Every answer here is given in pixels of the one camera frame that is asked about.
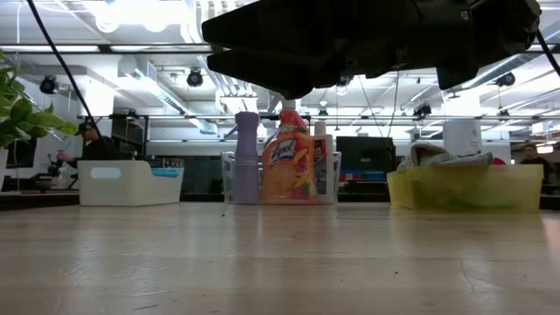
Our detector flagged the black background rig frame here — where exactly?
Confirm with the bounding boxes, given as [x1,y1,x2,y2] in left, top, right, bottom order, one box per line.
[78,112,560,161]

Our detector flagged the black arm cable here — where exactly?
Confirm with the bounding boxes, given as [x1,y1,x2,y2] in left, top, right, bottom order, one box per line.
[24,0,106,142]
[535,28,560,78]

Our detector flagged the yellow translucent plastic bin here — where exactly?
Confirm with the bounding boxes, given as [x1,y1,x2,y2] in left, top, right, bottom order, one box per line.
[386,164,544,214]

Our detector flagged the black overhead frame beam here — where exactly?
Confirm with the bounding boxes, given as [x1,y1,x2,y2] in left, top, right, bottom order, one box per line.
[0,42,220,55]

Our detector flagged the purple spray bottle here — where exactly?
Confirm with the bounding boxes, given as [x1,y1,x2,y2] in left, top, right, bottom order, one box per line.
[225,111,262,206]

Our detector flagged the grey waffle cloth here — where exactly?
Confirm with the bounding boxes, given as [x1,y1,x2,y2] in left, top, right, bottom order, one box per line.
[396,142,494,172]

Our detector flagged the clear plastic bin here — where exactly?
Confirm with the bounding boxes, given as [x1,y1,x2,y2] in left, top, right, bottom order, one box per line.
[220,150,343,206]

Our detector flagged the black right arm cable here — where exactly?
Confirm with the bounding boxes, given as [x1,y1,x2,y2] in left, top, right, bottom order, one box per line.
[535,28,560,78]

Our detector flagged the person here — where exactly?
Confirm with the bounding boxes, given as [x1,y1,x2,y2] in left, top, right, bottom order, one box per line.
[520,143,555,181]
[55,122,119,170]

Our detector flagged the small white bottle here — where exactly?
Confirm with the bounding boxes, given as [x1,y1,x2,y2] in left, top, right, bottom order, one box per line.
[312,121,335,199]

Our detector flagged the white column device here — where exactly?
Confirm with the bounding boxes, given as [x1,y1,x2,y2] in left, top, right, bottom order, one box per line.
[442,120,484,157]

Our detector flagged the white plastic bin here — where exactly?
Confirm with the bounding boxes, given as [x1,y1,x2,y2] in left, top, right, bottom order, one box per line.
[77,159,186,207]

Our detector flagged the green plant leaves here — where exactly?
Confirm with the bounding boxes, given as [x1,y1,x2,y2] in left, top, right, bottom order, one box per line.
[0,49,78,191]

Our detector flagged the black cabinet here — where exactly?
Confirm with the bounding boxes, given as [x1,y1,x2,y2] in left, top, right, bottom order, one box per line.
[335,136,397,194]

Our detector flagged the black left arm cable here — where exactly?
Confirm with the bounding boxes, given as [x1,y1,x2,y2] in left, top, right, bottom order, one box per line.
[24,0,106,142]

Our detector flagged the orange Lysol spray bottle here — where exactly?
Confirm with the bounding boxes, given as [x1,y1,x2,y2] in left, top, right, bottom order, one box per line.
[260,98,318,204]

